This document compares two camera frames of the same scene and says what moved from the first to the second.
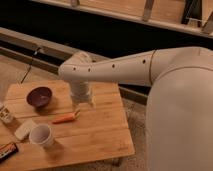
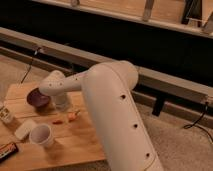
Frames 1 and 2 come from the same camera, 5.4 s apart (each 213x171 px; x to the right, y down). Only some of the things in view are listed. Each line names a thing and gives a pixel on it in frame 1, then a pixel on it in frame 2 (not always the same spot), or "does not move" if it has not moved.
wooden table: x=52 y=130 does not move
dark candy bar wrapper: x=7 y=150 does not move
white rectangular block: x=24 y=129 does not move
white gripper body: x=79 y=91 to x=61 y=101
